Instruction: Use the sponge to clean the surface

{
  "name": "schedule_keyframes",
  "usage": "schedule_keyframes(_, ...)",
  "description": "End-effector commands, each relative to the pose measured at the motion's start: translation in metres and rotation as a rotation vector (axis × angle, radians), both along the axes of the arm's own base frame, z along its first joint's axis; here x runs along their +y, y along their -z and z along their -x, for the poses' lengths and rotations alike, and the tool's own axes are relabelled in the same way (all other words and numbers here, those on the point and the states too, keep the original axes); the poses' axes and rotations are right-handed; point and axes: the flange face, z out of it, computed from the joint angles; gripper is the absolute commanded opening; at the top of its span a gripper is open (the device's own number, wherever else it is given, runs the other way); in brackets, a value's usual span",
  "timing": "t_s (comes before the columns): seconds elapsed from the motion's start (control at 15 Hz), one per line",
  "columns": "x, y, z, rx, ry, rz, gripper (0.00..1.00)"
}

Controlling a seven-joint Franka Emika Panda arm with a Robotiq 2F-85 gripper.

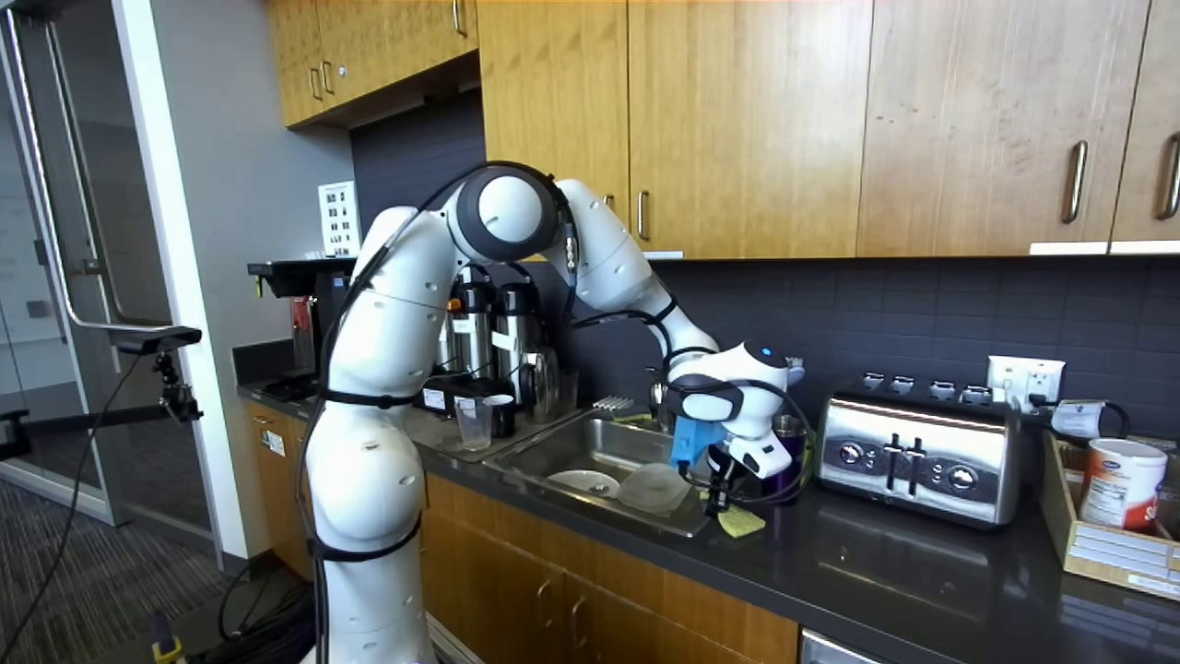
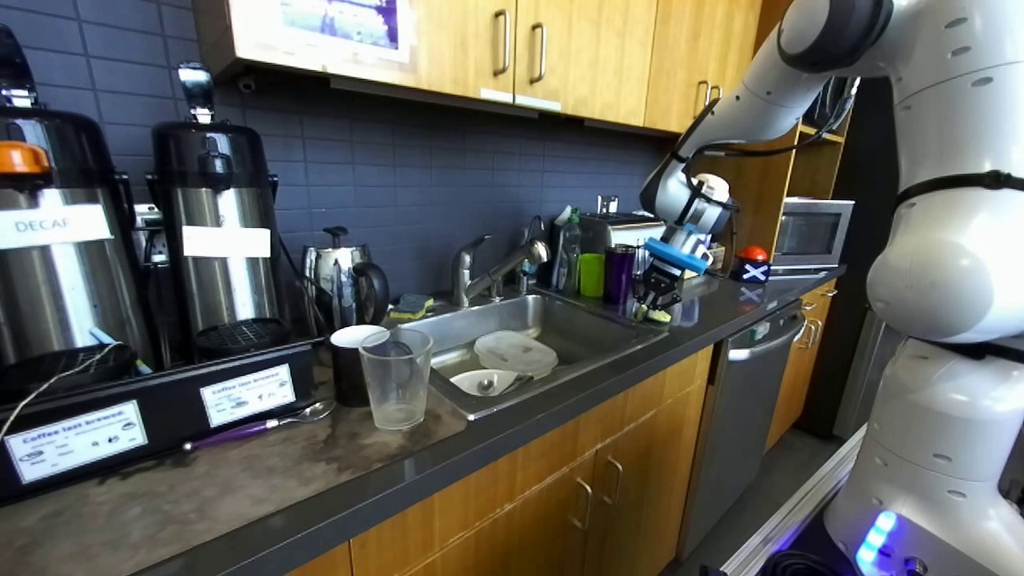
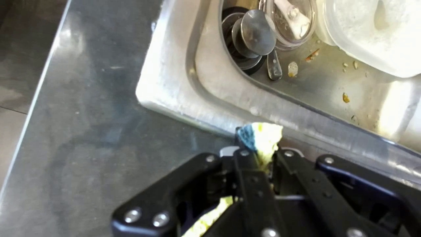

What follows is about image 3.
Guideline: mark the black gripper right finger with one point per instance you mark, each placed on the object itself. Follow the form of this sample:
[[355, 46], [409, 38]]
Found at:
[[351, 189]]

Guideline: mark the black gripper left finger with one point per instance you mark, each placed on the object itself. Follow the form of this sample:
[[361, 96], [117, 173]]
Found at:
[[176, 189]]

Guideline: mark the yellow sponge with blue side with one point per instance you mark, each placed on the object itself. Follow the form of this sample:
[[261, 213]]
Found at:
[[269, 139]]

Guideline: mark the stainless steel sink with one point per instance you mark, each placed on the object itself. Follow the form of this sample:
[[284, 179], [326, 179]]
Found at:
[[307, 93]]

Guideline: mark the small dark spoon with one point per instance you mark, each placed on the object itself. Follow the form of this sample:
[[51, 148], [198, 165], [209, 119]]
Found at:
[[274, 67]]

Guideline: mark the black sink drain strainer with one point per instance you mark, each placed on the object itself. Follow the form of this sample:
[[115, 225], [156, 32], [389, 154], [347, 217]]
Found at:
[[232, 48]]

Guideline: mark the white plastic container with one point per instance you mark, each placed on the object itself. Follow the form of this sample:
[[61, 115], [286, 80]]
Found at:
[[369, 31]]

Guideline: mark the clear round glass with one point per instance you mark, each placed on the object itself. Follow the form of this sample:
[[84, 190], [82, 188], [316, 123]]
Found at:
[[294, 22]]

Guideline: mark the metal spoon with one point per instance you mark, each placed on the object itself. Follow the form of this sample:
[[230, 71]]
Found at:
[[259, 34]]

